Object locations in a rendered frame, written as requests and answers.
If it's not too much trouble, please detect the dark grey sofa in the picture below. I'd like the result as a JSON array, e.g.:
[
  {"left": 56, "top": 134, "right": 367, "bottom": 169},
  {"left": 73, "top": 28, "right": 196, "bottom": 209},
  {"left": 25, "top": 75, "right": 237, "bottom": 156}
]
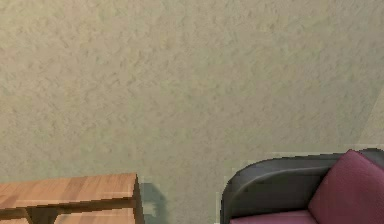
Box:
[{"left": 219, "top": 147, "right": 384, "bottom": 224}]

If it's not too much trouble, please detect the maroon sofa cushion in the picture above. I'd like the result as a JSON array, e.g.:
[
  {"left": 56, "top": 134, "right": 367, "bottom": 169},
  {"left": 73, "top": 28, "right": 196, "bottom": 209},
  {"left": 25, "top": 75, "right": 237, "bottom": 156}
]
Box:
[{"left": 307, "top": 149, "right": 384, "bottom": 224}]

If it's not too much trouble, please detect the brown wooden table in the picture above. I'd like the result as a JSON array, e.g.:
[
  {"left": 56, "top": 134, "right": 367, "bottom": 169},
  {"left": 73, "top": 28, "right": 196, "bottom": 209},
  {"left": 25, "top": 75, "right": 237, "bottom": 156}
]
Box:
[{"left": 0, "top": 172, "right": 146, "bottom": 224}]

